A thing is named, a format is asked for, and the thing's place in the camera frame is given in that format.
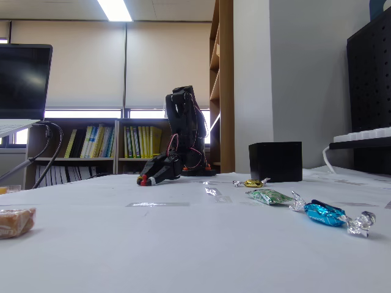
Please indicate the small red pawn piece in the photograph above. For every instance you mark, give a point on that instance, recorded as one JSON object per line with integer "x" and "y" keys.
{"x": 141, "y": 181}

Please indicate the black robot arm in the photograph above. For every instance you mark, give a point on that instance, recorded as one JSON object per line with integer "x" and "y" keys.
{"x": 186, "y": 122}

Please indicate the black square bin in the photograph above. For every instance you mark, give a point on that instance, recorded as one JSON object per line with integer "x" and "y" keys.
{"x": 275, "y": 161}

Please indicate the low wooden bookshelf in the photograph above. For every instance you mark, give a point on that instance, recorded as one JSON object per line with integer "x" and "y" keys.
{"x": 116, "y": 137}

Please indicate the yellow blue book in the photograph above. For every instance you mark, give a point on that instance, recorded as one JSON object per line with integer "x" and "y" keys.
{"x": 87, "y": 142}
{"x": 110, "y": 142}
{"x": 95, "y": 142}
{"x": 103, "y": 142}

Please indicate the white binder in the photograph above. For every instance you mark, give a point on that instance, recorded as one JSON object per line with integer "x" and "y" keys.
{"x": 55, "y": 175}
{"x": 63, "y": 174}
{"x": 87, "y": 172}
{"x": 74, "y": 174}

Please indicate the white paper sheet cover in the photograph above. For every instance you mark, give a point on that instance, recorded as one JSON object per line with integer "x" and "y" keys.
{"x": 183, "y": 244}

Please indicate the gold wrapped candy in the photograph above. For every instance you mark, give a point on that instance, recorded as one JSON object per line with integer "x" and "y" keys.
{"x": 252, "y": 183}

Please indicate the slanted yellow book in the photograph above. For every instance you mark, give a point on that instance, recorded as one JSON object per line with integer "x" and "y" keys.
{"x": 71, "y": 143}

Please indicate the tall wooden bookshelf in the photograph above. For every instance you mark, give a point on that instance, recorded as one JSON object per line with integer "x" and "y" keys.
{"x": 226, "y": 91}

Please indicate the green foil candy packet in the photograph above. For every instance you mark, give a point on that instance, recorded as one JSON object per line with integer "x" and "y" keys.
{"x": 268, "y": 196}

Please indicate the beige roller blind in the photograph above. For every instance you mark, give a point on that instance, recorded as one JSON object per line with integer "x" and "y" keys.
{"x": 76, "y": 67}
{"x": 168, "y": 61}

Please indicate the small clear glass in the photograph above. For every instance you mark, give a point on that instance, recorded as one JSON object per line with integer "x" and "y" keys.
{"x": 15, "y": 188}

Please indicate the brown wrapped caramel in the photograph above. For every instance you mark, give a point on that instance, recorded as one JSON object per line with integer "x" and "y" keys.
{"x": 15, "y": 221}

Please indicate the small orange object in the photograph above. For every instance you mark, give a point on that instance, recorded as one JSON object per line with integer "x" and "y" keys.
{"x": 2, "y": 190}

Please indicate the laptop with black screen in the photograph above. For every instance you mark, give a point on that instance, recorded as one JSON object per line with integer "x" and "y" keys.
{"x": 24, "y": 79}

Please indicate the blue wrapped candy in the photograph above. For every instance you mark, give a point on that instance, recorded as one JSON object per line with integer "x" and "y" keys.
{"x": 325, "y": 215}

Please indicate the ceiling light panel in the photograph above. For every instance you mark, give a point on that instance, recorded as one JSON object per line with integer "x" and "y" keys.
{"x": 114, "y": 10}

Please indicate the white power strip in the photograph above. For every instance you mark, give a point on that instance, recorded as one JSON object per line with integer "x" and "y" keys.
{"x": 363, "y": 134}

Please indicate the black pegboard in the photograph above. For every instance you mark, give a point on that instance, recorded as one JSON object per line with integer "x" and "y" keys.
{"x": 369, "y": 91}

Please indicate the dark blue object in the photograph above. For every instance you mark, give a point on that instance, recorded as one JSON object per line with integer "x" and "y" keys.
{"x": 378, "y": 9}

